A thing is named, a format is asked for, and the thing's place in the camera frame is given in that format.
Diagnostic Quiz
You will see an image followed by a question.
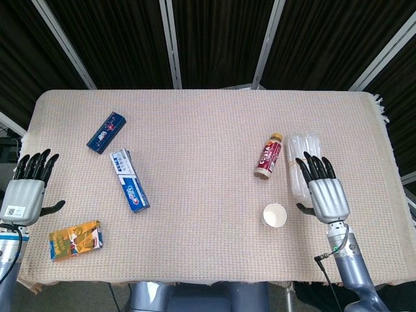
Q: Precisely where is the grey partition frame post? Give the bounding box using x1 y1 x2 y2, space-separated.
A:
252 0 287 90
158 0 183 90
31 0 97 90
348 12 416 92

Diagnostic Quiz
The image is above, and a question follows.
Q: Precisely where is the blue white Crest toothpaste box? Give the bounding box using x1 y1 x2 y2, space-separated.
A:
109 148 151 214

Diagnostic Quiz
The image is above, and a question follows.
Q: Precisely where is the black device with cables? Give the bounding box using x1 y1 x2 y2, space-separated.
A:
0 128 21 170

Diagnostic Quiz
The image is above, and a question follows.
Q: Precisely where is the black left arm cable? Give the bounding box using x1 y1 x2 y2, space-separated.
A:
0 224 23 285

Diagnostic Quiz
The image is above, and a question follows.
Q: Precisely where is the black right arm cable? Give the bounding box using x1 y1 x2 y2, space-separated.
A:
313 247 343 312

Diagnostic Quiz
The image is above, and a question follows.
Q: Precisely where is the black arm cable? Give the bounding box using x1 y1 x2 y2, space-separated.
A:
0 224 23 285
313 247 343 312

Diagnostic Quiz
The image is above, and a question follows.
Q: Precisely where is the dark blue toothpaste box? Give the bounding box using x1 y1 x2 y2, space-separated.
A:
86 111 127 155

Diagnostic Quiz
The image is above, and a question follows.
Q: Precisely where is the grey robot torso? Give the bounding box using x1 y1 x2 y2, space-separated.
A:
129 281 287 312

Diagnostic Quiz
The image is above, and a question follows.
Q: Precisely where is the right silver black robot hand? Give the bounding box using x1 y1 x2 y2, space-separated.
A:
294 151 351 225

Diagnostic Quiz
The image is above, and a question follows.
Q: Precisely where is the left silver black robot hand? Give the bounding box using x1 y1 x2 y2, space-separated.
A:
0 148 66 228

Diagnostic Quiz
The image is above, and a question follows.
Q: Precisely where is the beige woven tablecloth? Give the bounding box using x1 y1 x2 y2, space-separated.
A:
16 89 412 292

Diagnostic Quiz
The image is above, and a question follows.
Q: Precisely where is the orange gold snack packet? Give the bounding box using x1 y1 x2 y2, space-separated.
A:
48 220 105 261

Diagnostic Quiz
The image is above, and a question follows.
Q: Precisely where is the white floral paper cup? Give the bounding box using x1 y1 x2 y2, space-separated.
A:
261 203 288 228

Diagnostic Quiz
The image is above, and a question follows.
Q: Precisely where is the red Costa coffee bottle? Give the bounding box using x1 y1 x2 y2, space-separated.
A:
253 132 283 181

